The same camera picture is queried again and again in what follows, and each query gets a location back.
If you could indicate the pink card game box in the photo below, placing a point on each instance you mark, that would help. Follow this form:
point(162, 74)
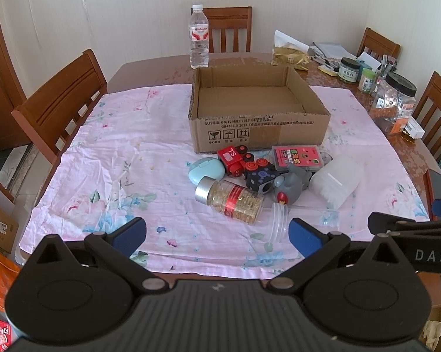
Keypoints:
point(303, 156)

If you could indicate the wooden chair right side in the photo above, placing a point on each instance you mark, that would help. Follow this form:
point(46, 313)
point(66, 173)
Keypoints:
point(428, 115)

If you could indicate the correction tape dispenser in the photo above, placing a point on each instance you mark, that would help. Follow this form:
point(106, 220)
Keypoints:
point(325, 157)

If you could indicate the small green lid jar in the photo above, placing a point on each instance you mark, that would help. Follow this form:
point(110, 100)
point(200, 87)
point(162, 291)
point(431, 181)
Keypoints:
point(367, 78)

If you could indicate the open cardboard box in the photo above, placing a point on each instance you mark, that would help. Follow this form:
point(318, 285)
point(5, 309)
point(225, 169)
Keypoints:
point(254, 105)

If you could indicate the pink floral tablecloth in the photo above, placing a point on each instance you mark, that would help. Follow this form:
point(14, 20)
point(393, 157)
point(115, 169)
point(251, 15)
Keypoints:
point(131, 159)

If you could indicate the red wooden toy train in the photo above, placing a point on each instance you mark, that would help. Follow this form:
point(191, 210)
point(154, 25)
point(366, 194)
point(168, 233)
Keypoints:
point(234, 159)

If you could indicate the light blue oval case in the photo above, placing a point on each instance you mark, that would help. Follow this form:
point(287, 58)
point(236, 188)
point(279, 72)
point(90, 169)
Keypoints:
point(206, 166)

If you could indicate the clear plastic jar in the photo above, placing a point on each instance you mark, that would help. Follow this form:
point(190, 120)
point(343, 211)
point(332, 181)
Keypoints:
point(279, 222)

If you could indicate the capsule bottle silver cap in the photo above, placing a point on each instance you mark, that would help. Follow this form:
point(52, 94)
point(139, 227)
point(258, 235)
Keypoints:
point(231, 200)

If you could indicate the pen holder cup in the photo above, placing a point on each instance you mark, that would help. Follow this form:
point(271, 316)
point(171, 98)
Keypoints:
point(388, 64)

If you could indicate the wooden chair left side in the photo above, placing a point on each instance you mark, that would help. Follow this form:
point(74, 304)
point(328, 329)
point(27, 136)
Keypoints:
point(68, 97)

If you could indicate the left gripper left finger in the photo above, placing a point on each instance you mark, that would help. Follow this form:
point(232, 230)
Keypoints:
point(80, 290)

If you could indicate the stack of papers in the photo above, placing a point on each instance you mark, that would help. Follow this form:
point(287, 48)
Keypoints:
point(331, 51)

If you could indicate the wooden chair far side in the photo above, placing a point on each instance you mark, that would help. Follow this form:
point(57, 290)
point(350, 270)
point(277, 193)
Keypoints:
point(234, 19)

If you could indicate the small white carton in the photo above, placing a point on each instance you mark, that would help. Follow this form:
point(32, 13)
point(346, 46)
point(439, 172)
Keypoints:
point(413, 129)

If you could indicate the gold tissue pack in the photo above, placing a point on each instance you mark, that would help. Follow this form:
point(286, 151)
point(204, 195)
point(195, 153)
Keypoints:
point(289, 51)

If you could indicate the wooden chair far right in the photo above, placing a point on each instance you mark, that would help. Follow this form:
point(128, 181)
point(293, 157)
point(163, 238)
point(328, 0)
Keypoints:
point(376, 45)

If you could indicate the black toy train car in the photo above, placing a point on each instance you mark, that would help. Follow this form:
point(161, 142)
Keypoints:
point(260, 175)

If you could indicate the large clear black-lid jar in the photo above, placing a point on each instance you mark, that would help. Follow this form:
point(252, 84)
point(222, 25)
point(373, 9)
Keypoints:
point(394, 99)

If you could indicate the wooden chair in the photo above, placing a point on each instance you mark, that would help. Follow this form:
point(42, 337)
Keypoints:
point(428, 115)
point(234, 19)
point(68, 97)
point(376, 45)

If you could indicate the black smartphone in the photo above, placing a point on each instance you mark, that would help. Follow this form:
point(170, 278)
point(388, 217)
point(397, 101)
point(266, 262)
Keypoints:
point(432, 182)

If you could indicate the clear water bottle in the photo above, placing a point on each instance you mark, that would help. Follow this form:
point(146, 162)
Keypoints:
point(199, 37)

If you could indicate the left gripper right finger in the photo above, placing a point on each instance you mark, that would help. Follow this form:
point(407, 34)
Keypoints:
point(356, 291)

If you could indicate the white translucent plastic box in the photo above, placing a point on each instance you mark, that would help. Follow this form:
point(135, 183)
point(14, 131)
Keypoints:
point(337, 180)

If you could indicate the dark glass jar green label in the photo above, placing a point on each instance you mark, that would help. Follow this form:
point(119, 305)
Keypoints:
point(349, 70)

